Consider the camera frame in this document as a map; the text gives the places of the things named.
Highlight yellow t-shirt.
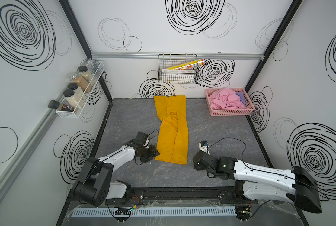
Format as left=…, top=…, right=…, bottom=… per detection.
left=154, top=95, right=189, bottom=165

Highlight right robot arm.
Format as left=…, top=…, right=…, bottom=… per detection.
left=193, top=151, right=322, bottom=214

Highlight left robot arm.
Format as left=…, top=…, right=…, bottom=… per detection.
left=72, top=132, right=160, bottom=207

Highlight pink plastic basket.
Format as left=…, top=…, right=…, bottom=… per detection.
left=205, top=88, right=255, bottom=116

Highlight pink t-shirt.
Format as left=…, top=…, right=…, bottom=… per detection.
left=209, top=88, right=245, bottom=110

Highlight purple t-shirt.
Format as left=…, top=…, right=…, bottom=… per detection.
left=236, top=91, right=246, bottom=106

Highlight white box in basket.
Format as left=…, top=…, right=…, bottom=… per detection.
left=160, top=69, right=196, bottom=74

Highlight spice jar white contents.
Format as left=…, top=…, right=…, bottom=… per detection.
left=67, top=82, right=86, bottom=102

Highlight spice jar cream contents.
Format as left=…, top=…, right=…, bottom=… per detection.
left=63, top=89, right=85, bottom=109

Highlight spice jar brown contents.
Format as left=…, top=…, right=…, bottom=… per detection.
left=71, top=66, right=94, bottom=93

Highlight yellow foil box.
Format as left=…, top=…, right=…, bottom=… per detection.
left=167, top=59, right=205, bottom=70

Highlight small dark spice bottle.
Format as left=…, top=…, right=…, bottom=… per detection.
left=48, top=100, right=74, bottom=112

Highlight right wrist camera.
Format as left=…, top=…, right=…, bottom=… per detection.
left=199, top=140, right=210, bottom=154

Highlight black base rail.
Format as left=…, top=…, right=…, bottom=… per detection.
left=69, top=186, right=266, bottom=207

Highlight grey slotted cable duct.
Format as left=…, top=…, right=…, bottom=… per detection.
left=72, top=206, right=237, bottom=218

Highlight clear wall shelf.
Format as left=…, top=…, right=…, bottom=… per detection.
left=56, top=60, right=104, bottom=122

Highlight black wire basket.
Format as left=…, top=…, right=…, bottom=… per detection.
left=158, top=54, right=197, bottom=84

